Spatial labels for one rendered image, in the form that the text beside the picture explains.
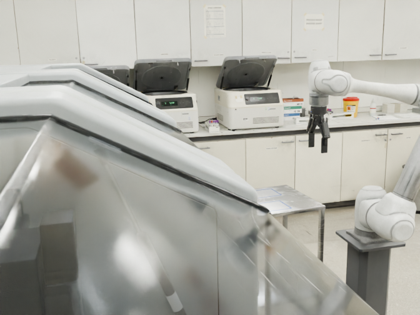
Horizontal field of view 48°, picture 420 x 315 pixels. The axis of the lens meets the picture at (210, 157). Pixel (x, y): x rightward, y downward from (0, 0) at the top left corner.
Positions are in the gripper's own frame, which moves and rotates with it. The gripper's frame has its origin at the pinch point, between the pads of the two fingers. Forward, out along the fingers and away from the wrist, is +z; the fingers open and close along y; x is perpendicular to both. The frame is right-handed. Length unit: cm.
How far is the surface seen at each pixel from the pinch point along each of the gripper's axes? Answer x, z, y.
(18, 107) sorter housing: 114, -41, -128
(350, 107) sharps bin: -163, 19, 250
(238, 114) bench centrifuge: -28, 14, 220
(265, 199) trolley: 11, 38, 41
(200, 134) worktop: 10, 30, 217
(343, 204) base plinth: -144, 117, 224
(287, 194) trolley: -4, 38, 45
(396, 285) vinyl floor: -95, 120, 62
